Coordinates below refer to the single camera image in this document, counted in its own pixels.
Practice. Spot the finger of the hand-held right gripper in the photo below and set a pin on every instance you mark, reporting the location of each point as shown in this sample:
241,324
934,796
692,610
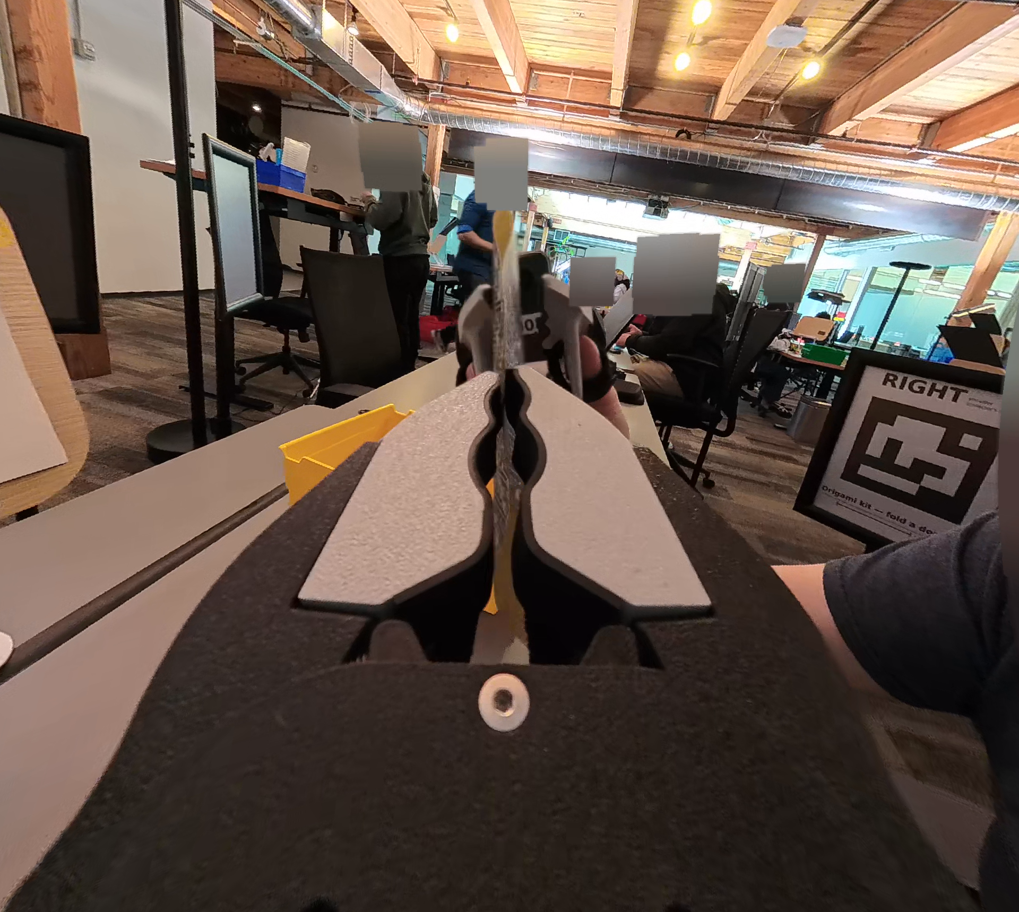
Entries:
479,327
567,307

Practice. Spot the ceiling spot lamp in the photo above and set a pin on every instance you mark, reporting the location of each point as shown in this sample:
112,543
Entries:
682,61
700,11
452,32
810,69

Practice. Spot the person's right forearm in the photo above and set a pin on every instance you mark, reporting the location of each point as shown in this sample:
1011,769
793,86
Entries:
820,625

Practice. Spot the person's right hand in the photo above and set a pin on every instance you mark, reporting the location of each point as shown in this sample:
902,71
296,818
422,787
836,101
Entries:
591,359

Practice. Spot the black uplight floor lamp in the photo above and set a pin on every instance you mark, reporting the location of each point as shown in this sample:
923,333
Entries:
907,267

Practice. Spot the yellow plastic bin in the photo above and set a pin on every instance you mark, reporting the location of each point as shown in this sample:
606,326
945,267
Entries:
326,458

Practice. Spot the wooden top standing desk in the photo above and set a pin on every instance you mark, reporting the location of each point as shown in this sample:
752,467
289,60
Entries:
279,192

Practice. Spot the white round ceiling sensor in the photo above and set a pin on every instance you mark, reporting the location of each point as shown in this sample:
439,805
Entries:
786,35

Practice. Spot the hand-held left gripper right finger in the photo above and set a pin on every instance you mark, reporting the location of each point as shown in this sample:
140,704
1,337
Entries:
605,530

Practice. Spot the black framed grey panel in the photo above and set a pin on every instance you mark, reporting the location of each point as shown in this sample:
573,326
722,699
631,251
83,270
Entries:
44,227

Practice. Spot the grey trash can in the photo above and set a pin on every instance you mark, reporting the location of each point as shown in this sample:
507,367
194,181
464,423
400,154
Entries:
808,420

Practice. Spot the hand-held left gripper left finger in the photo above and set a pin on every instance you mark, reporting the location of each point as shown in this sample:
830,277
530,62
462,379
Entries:
398,522

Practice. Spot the white board on black stand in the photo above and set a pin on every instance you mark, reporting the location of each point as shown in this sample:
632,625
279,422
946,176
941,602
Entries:
235,227

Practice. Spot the black floor lamp pole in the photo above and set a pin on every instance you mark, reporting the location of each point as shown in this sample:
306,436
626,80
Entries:
187,212

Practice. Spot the green bin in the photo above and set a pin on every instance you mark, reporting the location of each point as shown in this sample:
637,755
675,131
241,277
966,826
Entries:
824,352

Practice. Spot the black framed marker sign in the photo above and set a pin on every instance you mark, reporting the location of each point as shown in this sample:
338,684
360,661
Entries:
907,442

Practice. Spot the blue storage bins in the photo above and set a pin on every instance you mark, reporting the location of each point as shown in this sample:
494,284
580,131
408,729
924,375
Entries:
283,168

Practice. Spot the silver ventilation duct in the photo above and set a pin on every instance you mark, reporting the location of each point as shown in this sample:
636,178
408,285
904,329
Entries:
716,160

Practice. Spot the black mesh office chair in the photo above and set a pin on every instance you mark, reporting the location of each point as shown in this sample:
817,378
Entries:
350,323

